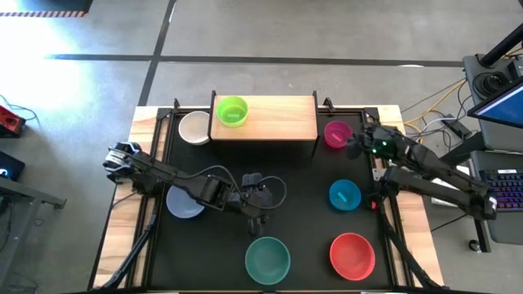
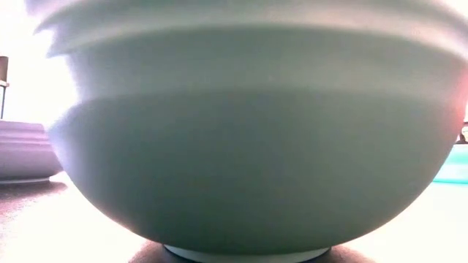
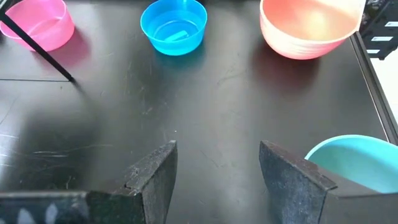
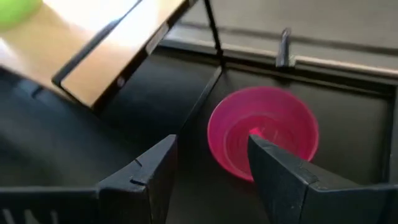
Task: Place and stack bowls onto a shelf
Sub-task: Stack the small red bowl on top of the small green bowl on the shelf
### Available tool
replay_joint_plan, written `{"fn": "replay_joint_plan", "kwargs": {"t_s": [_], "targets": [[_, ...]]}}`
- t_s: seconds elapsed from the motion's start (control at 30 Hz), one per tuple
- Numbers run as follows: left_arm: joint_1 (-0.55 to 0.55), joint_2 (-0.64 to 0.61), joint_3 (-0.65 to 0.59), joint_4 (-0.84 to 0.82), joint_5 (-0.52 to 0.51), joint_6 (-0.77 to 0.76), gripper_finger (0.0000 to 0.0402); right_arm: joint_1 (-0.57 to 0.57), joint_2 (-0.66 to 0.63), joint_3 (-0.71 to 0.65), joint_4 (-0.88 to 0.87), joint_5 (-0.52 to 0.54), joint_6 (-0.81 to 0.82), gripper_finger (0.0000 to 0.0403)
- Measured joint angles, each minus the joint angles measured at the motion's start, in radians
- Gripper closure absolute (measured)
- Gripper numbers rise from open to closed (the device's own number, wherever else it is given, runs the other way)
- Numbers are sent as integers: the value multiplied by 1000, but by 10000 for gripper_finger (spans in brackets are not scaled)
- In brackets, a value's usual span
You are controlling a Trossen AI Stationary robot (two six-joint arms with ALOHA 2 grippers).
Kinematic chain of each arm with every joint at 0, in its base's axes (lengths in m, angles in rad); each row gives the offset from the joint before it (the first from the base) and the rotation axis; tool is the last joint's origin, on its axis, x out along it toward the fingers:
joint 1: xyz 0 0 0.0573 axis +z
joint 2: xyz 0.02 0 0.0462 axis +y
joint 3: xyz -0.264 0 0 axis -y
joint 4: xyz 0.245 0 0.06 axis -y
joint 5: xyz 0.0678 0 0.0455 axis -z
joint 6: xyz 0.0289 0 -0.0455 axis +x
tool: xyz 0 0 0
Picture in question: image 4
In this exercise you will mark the small lime green bowl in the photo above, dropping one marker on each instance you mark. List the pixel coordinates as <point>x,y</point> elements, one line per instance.
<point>15,9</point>

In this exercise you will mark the grey metal bracket post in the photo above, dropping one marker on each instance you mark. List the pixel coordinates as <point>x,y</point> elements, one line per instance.
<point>284,46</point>

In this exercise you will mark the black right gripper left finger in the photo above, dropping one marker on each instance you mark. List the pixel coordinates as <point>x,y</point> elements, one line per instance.
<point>130,199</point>

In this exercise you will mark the small pink bowl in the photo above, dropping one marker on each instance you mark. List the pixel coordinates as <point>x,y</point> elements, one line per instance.
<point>273,105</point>

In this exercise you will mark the wooden shelf with black frame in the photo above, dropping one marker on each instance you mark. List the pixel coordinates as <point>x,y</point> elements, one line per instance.
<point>93,46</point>

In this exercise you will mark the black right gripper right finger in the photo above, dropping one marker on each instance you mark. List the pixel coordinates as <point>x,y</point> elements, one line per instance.
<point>280,186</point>

